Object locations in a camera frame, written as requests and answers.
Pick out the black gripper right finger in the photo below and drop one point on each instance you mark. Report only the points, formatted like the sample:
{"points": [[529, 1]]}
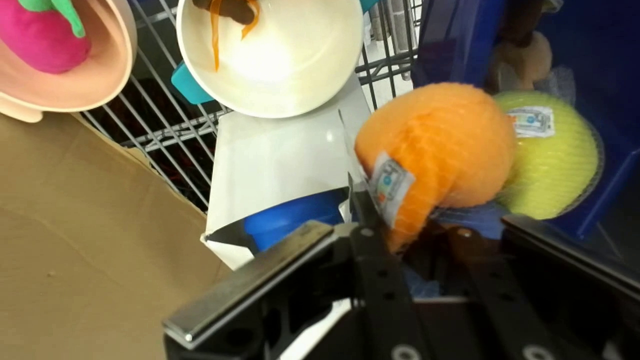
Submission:
{"points": [[497, 301]]}

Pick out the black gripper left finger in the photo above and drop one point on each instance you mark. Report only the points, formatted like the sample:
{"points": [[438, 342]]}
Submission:
{"points": [[380, 292]]}

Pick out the pack of plush ball toys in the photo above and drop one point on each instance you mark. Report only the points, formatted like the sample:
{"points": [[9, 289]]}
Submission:
{"points": [[440, 146]]}

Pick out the beige plush toy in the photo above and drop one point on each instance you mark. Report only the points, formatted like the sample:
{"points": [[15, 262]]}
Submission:
{"points": [[526, 63]]}

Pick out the blue plastic container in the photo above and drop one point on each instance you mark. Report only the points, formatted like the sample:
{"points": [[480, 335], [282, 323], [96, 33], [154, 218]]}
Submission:
{"points": [[601, 53]]}

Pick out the pink plush with green leaves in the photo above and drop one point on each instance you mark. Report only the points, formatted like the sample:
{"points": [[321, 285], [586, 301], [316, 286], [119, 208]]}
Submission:
{"points": [[40, 41]]}

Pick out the blue round item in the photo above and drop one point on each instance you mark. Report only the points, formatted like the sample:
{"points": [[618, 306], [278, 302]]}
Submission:
{"points": [[293, 216]]}

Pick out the white cardboard box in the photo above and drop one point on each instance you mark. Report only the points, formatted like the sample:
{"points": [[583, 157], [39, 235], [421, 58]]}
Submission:
{"points": [[281, 161]]}

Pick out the white bowl with teal rim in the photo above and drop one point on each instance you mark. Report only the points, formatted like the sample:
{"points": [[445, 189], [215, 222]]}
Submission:
{"points": [[293, 61]]}

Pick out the brown cardboard box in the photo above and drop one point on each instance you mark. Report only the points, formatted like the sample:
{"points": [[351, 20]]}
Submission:
{"points": [[80, 253]]}

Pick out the small brown orange toy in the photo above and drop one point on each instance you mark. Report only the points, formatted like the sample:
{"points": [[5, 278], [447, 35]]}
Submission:
{"points": [[230, 9]]}

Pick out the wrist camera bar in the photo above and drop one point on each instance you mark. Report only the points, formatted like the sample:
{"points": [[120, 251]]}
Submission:
{"points": [[252, 280]]}

